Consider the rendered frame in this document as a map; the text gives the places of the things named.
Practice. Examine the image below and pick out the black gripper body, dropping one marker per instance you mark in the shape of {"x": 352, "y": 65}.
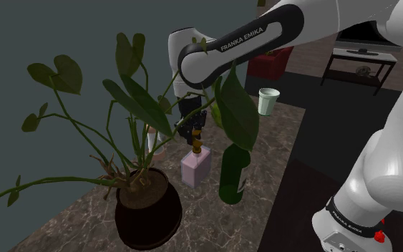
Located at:
{"x": 190, "y": 108}

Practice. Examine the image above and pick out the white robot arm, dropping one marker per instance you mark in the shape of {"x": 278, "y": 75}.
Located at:
{"x": 389, "y": 164}

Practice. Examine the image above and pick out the white and pink bottle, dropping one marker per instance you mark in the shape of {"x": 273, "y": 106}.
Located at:
{"x": 151, "y": 141}

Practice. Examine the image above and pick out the pink soap dispenser bottle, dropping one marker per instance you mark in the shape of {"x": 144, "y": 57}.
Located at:
{"x": 195, "y": 169}

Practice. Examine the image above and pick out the pale green cup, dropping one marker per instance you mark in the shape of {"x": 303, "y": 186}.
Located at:
{"x": 267, "y": 103}

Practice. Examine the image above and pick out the dark green wine bottle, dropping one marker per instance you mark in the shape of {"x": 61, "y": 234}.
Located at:
{"x": 231, "y": 176}

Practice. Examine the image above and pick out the red armchair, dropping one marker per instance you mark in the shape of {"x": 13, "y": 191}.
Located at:
{"x": 269, "y": 66}

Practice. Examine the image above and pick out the green plant in black pot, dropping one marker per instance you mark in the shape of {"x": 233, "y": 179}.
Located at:
{"x": 147, "y": 213}

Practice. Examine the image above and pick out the dark television stand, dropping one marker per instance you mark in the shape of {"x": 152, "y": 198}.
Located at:
{"x": 361, "y": 55}

